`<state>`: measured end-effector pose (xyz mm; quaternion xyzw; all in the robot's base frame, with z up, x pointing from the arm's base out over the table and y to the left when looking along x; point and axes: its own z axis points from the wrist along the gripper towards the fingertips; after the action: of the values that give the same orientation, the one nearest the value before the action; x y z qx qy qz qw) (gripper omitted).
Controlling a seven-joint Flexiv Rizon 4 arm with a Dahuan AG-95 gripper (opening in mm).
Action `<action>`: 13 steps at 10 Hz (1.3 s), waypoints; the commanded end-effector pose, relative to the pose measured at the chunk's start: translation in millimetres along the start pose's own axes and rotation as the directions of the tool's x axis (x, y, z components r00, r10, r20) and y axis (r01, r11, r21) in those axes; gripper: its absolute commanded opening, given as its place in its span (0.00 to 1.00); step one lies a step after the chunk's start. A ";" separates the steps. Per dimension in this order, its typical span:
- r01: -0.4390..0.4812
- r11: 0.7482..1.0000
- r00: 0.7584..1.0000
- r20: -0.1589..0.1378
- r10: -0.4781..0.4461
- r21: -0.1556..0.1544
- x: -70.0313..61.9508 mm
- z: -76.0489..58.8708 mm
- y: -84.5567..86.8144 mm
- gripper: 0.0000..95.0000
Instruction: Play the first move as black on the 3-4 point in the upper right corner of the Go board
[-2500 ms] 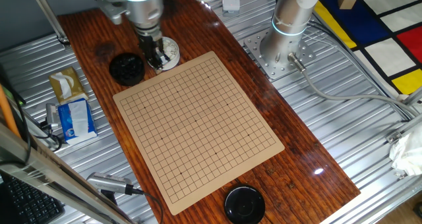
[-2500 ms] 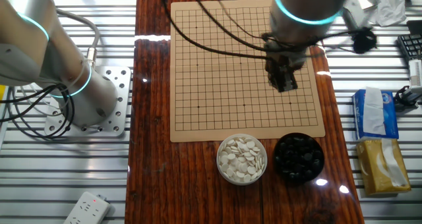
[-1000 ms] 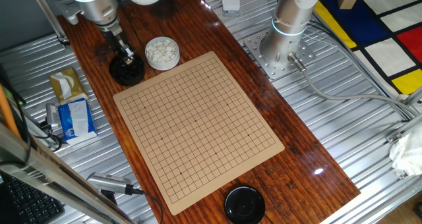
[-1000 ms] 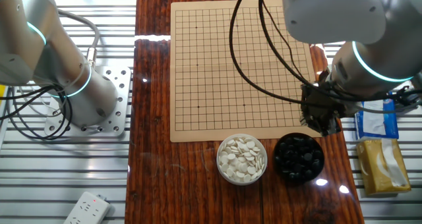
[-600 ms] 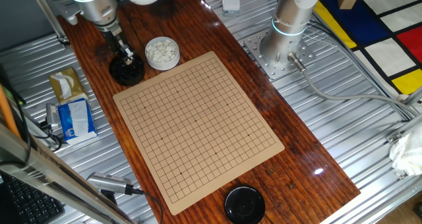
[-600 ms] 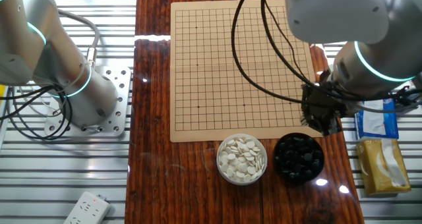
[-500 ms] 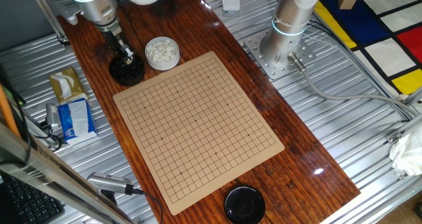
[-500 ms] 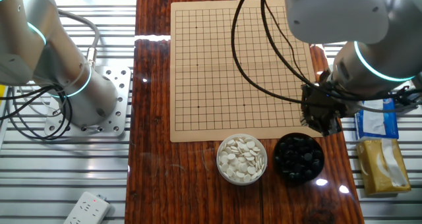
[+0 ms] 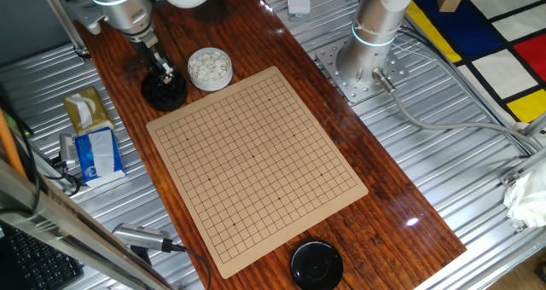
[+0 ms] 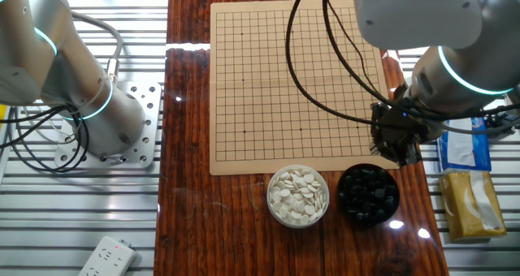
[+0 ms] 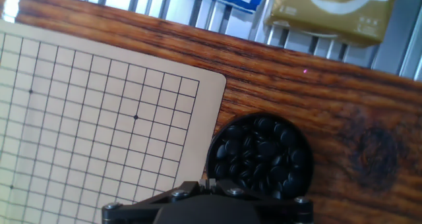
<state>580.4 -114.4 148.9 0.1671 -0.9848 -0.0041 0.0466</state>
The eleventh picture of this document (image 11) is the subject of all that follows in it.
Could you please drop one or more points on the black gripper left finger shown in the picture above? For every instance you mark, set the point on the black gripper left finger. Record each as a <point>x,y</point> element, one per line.
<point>138,212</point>

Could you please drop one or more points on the black round stone bowl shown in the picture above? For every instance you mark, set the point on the black round stone bowl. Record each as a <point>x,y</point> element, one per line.
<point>310,171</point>

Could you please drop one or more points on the heap of black go stones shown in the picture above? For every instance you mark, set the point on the heap of black go stones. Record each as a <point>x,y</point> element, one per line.
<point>260,151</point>

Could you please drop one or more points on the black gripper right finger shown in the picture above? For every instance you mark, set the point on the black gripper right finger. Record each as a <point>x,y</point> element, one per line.
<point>280,211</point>

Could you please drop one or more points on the gold tissue pack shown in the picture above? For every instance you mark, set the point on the gold tissue pack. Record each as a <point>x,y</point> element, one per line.
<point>329,19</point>

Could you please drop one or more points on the beige go board mat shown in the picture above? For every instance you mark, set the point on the beige go board mat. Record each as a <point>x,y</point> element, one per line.
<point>82,118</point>

